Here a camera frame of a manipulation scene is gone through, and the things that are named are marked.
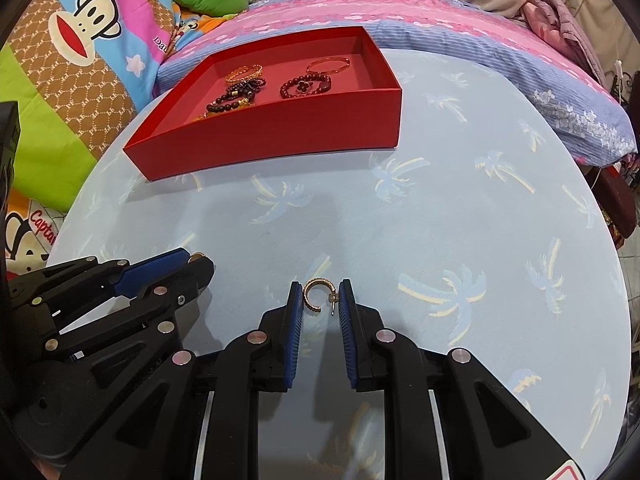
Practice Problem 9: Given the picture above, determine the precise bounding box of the gold hoop earring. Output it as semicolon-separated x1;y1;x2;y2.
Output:
303;278;338;316
188;252;205;262

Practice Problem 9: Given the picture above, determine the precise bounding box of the black bead gold charm bracelet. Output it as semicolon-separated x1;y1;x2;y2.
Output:
204;77;268;117

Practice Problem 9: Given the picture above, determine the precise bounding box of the light blue palm tablecloth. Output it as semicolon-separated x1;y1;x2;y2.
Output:
50;50;630;479

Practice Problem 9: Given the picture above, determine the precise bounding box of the red shallow box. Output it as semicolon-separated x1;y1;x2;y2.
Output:
124;26;402;181

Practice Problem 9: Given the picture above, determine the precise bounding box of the colourful monkey cartoon blanket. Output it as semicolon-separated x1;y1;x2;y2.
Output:
1;0;236;277

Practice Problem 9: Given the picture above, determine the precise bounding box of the thin gold bangle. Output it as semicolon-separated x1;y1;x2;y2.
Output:
306;56;352;76

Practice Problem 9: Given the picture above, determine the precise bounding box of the pink blue floral pillow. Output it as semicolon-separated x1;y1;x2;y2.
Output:
156;0;639;166

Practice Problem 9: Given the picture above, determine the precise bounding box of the pink quilted garment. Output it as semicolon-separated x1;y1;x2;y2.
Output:
521;0;606;86

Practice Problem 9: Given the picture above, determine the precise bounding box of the gold woven cuff bracelet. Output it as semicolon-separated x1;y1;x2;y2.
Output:
223;63;266;85

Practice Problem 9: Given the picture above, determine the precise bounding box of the dark red bead bracelet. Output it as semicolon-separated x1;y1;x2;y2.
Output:
278;71;333;100

